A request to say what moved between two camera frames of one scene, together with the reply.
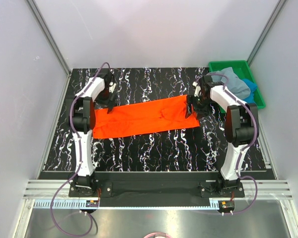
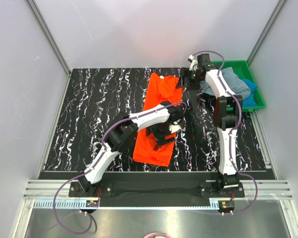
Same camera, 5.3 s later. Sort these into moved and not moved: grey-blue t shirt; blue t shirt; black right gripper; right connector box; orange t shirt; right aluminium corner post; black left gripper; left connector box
Moved: black right gripper; black left gripper; orange t shirt
Not moved: grey-blue t shirt; right aluminium corner post; left connector box; blue t shirt; right connector box
